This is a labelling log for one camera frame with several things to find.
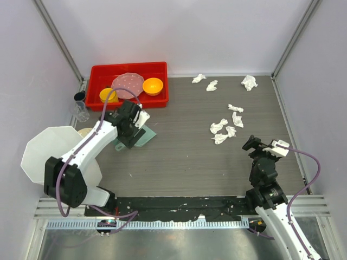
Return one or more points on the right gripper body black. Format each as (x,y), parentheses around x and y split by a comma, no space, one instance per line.
(256,144)

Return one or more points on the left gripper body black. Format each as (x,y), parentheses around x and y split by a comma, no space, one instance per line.
(133,134)

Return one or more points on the green dustpan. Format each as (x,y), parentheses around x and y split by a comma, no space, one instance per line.
(149,134)

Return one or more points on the paper scrap cluster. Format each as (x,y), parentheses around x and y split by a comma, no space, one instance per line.
(215,127)
(231,131)
(219,138)

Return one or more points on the paper scrap cluster bottom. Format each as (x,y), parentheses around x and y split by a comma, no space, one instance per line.
(219,138)

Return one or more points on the translucent white bin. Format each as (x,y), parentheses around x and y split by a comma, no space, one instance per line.
(51,142)

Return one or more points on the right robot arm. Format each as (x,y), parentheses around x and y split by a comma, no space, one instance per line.
(269,201)

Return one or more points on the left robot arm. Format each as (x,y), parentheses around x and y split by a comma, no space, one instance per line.
(66,179)

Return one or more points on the yellow cup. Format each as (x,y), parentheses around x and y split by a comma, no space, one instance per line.
(108,95)

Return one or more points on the pink dotted plate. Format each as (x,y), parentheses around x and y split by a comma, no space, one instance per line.
(130,81)

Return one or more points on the beige plate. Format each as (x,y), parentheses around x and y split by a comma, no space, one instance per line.
(85,131)

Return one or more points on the orange bowl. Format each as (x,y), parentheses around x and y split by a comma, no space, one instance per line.
(153,86)

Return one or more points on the clear measuring cup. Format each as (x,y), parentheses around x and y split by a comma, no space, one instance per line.
(80,111)

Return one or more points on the red plastic tray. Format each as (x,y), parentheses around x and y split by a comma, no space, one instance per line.
(102,77)

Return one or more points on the black cup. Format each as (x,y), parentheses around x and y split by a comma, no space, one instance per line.
(80,96)

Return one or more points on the large paper scrap top right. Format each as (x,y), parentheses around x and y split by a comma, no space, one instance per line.
(249,82)

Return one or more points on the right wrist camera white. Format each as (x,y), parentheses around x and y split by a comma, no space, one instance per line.
(277,148)

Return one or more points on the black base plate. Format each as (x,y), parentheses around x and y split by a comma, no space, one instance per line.
(176,209)

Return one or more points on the white slotted cable duct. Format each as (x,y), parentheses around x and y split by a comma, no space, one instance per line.
(102,224)

